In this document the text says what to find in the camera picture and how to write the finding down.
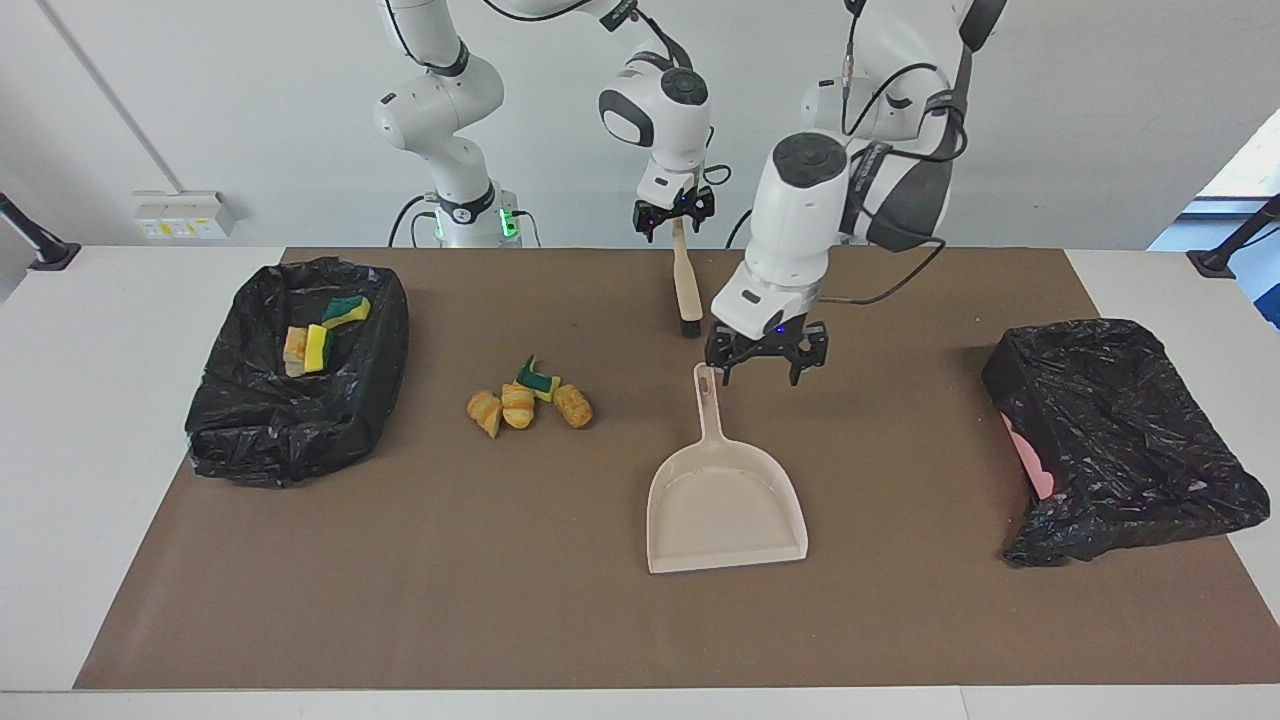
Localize beige hand brush black bristles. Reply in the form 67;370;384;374
670;218;703;337

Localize beige plastic dustpan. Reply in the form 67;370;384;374
646;363;809;576

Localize brown toy bread roll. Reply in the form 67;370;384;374
553;384;594;430

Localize green and yellow sponge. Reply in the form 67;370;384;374
516;354;563;403

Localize pink plastic bin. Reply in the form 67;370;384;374
1003;415;1056;501

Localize black trash bag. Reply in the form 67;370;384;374
184;256;411;489
980;318;1271;568

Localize brown table mat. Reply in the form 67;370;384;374
73;247;1280;691

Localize black clamp stand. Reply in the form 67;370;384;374
1187;195;1280;279
0;192;83;273

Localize bright window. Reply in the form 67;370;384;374
1148;80;1280;331

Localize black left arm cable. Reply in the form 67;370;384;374
820;0;969;306

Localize black right base cable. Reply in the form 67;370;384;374
388;195;441;248

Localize white wall socket box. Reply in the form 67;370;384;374
131;190;238;241

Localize white wall cable duct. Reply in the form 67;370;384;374
38;0;186;193

